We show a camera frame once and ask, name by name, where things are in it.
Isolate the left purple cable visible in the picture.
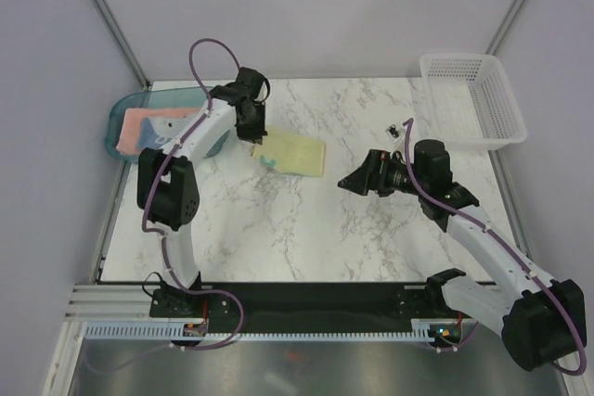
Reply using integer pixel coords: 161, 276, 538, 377
85, 38, 246, 375

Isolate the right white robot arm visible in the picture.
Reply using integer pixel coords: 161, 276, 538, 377
338, 139, 588, 376

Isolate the teal transparent plastic bin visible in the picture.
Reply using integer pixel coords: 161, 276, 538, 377
105, 87, 206, 163

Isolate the white perforated plastic basket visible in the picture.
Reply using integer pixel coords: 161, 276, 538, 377
420, 53, 528, 151

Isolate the white slotted cable duct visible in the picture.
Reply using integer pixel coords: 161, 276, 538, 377
84, 320, 455, 343

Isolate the aluminium corner post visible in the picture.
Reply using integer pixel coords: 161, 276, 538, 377
91, 0, 151, 90
482, 0, 556, 57

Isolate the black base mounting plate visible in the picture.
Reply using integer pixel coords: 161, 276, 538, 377
149, 282, 458, 333

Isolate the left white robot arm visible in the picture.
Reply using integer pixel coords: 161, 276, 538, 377
136, 67, 270, 316

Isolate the aluminium extrusion rail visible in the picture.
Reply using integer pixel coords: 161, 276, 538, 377
64, 282, 572, 323

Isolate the right aluminium corner post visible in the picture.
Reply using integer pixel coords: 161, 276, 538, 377
482, 0, 556, 57

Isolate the left aluminium corner post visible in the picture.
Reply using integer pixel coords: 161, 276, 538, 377
91, 0, 151, 90

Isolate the blue cloth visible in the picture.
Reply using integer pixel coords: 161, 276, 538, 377
136, 116, 188, 151

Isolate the teal cloth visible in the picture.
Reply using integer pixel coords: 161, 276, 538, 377
259, 155, 277, 170

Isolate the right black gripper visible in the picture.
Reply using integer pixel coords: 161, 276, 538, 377
338, 148, 428, 197

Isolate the yellow cloth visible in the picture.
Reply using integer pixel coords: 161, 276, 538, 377
252, 126, 326, 177

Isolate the pink towel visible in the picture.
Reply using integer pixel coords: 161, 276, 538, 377
116, 108, 200, 156

